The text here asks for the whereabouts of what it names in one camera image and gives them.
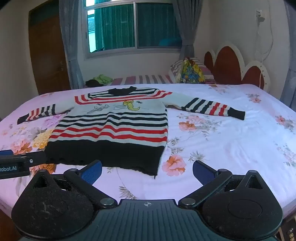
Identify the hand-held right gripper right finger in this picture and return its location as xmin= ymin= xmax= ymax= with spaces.
xmin=178 ymin=160 xmax=266 ymax=209

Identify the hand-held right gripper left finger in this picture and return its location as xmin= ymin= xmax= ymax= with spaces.
xmin=30 ymin=160 xmax=117 ymax=209

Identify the striped knit sweater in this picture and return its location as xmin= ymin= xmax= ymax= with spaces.
xmin=17 ymin=86 xmax=245 ymax=179

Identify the bed with floral sheet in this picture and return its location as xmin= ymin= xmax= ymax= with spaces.
xmin=0 ymin=82 xmax=296 ymax=218

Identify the dark cloth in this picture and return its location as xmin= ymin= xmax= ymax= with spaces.
xmin=85 ymin=79 xmax=104 ymax=88

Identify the green cloth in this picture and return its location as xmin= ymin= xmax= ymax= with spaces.
xmin=94 ymin=74 xmax=114 ymax=85

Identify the brown wooden door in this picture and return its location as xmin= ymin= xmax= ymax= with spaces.
xmin=28 ymin=5 xmax=71 ymax=95

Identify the striped mattress sheet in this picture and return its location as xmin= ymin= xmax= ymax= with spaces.
xmin=111 ymin=74 xmax=176 ymax=85

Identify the scalloped red headboard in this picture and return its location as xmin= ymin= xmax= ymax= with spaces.
xmin=204 ymin=42 xmax=271 ymax=92

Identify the striped pillow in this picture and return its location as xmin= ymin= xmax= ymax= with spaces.
xmin=170 ymin=57 xmax=215 ymax=84

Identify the grey curtain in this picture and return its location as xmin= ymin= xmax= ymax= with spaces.
xmin=174 ymin=0 xmax=204 ymax=62
xmin=59 ymin=0 xmax=87 ymax=90

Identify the sliding glass window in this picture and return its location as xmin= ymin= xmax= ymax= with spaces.
xmin=84 ymin=0 xmax=185 ymax=59

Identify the white cable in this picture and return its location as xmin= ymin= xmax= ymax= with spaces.
xmin=253 ymin=16 xmax=274 ymax=63

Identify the white wall socket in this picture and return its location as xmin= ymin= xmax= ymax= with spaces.
xmin=255 ymin=9 xmax=266 ymax=22

